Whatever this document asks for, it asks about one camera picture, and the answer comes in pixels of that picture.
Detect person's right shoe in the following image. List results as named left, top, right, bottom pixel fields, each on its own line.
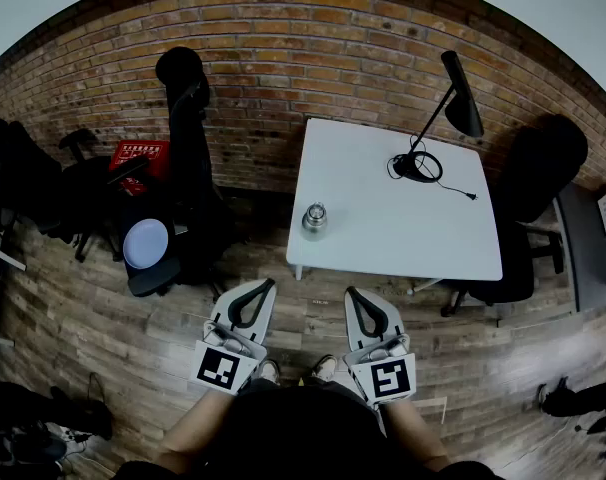
left=311, top=354, right=339, bottom=384

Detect person's shoe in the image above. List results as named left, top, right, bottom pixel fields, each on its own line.
left=311, top=354, right=339, bottom=384
left=256, top=359, right=281, bottom=386

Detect small red packet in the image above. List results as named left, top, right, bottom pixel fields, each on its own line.
left=118, top=176, right=148, bottom=197

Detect black armrest office chair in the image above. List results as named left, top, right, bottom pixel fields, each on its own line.
left=0, top=117, right=122, bottom=264

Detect pale purple plate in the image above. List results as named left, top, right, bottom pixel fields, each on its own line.
left=122, top=218, right=170, bottom=270

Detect black rounded office chair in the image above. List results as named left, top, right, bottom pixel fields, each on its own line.
left=440, top=113, right=590, bottom=319

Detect black bags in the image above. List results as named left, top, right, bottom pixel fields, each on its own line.
left=0, top=380, right=115, bottom=480

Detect person's right forearm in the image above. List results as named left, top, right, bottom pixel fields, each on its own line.
left=382, top=400, right=453, bottom=473

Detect black lamp cable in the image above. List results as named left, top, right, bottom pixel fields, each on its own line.
left=390, top=135, right=480, bottom=203

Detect black desk lamp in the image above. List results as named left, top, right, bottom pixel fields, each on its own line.
left=386, top=50, right=486, bottom=185

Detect tall black office chair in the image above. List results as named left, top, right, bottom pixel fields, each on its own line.
left=125, top=46, right=237, bottom=300

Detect person's left shoe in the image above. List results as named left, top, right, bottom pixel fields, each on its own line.
left=256, top=359, right=281, bottom=386

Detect white furniture edge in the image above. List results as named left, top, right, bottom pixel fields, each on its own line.
left=0, top=236, right=28, bottom=273

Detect steel travel cup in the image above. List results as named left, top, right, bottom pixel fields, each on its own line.
left=300, top=207, right=330, bottom=243

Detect red box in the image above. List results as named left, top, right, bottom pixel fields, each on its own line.
left=107, top=139, right=172, bottom=178

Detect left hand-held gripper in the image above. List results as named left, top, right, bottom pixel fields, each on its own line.
left=188, top=278, right=277, bottom=397

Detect person's black clothing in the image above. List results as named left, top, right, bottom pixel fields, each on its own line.
left=107, top=381, right=504, bottom=480

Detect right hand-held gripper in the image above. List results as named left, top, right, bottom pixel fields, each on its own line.
left=343, top=286, right=417, bottom=409

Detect person's left forearm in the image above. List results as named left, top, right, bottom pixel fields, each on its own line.
left=155, top=390, right=234, bottom=472

